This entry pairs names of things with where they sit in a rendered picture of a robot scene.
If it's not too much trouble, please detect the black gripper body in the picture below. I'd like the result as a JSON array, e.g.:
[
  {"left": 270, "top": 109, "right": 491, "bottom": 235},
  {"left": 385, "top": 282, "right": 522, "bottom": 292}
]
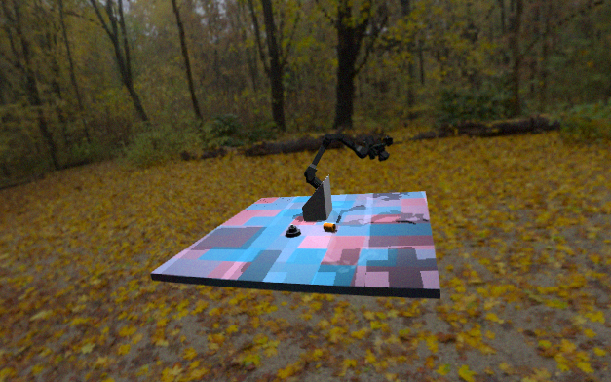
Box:
[{"left": 368, "top": 139, "right": 389, "bottom": 157}]

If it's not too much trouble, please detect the black round pedestal with silver shaft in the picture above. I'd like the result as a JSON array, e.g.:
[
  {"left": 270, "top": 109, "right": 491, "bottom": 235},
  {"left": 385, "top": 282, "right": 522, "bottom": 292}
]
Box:
[{"left": 286, "top": 224, "right": 301, "bottom": 237}]

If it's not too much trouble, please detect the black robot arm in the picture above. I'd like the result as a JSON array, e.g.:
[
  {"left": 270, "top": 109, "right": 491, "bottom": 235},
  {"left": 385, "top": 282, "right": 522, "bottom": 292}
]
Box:
[{"left": 304, "top": 134, "right": 390, "bottom": 191}]

